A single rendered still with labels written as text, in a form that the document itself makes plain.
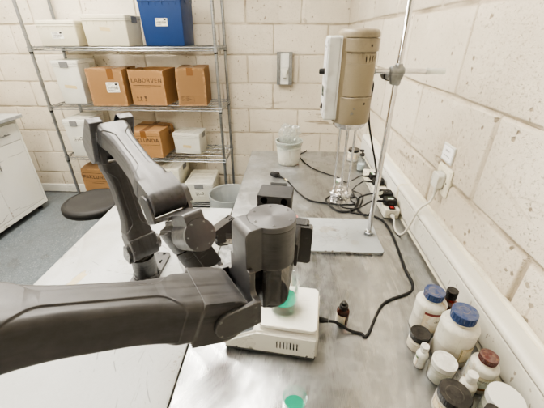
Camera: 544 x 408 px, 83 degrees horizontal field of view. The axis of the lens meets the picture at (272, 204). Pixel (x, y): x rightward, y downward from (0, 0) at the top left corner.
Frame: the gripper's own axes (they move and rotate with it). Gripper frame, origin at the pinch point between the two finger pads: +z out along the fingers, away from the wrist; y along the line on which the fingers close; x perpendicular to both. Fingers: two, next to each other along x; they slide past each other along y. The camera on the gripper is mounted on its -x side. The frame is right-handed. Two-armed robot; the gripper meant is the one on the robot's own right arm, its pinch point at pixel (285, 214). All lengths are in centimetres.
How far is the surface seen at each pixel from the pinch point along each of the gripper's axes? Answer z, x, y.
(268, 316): -2.8, 23.4, 2.4
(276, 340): -5.6, 26.9, 0.1
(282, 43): 240, -24, 34
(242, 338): -5.6, 28.1, 7.4
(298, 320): -2.8, 23.3, -3.9
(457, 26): 60, -32, -40
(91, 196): 98, 59, 129
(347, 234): 42, 30, -17
